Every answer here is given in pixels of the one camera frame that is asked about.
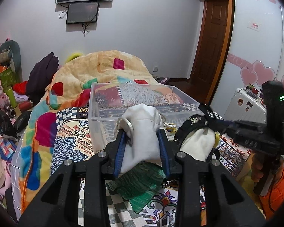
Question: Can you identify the black and cream sock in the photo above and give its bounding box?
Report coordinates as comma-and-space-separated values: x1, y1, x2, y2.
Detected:
173, 104, 220, 162

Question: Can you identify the green knitted cloth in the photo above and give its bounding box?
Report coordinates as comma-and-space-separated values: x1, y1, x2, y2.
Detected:
106, 161, 166, 213

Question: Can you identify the yellow patterned scarf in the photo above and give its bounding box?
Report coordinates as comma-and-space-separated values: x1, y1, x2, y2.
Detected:
164, 122, 177, 134

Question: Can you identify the white drawstring pouch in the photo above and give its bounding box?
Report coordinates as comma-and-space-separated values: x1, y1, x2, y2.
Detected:
115, 104, 164, 175

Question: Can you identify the clear plastic storage box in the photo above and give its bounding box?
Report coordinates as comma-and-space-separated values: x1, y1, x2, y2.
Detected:
88, 82, 202, 153

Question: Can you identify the right hand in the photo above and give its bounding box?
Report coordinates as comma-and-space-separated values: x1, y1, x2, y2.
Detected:
251, 153, 265, 186

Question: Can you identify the white hard suitcase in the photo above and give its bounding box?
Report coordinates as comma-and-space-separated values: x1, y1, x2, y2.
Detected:
223, 88, 266, 124

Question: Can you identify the colourful patchwork bed sheet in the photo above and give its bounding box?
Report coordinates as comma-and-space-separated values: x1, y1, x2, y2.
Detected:
50, 104, 251, 226

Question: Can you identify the brown wooden door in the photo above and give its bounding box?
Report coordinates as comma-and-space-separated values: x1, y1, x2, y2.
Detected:
188, 0, 235, 104

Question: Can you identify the beige colourful patch quilt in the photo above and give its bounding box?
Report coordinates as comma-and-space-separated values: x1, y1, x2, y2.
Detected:
18, 50, 157, 213

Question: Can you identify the pink rabbit toy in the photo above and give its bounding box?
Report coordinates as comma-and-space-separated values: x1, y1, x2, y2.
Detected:
0, 80, 10, 110

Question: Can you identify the dark purple garment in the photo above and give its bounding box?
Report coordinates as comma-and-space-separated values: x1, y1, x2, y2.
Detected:
25, 52, 59, 105

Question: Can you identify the green cardboard box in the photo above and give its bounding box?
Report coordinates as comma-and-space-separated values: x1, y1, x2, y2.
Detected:
0, 68, 20, 88

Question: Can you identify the grey green plush toy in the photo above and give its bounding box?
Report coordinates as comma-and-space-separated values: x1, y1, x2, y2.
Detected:
0, 40, 21, 73

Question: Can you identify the small black wall monitor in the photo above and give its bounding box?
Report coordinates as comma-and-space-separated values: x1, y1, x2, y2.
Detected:
66, 2, 99, 25

